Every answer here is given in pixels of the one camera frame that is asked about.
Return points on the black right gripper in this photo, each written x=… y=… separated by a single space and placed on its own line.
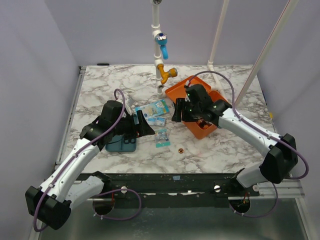
x=182 y=110

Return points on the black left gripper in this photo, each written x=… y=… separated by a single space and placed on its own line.
x=142 y=129

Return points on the blue white wipe packet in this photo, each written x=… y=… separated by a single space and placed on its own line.
x=156 y=121

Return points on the blue cotton swab bag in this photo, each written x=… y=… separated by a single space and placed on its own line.
x=154 y=109

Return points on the small band-aid packet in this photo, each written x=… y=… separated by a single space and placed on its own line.
x=162 y=138

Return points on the brown medicine bottle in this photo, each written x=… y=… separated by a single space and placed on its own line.
x=203 y=124

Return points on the orange medicine kit box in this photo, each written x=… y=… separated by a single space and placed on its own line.
x=219 y=106

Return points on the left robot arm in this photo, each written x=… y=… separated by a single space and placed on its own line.
x=52 y=202

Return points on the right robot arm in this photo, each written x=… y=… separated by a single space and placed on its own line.
x=278 y=151

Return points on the yellow faucet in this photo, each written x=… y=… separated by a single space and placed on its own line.
x=165 y=75

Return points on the teal divided tray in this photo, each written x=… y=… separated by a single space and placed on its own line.
x=119 y=145

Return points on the blue faucet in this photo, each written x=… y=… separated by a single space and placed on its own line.
x=161 y=39

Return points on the black-handled bandage scissors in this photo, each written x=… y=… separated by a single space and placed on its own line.
x=129 y=141

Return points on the white PVC pipe frame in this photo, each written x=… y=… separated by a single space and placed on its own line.
x=191 y=26

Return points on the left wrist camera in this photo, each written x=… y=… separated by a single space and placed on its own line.
x=128 y=104

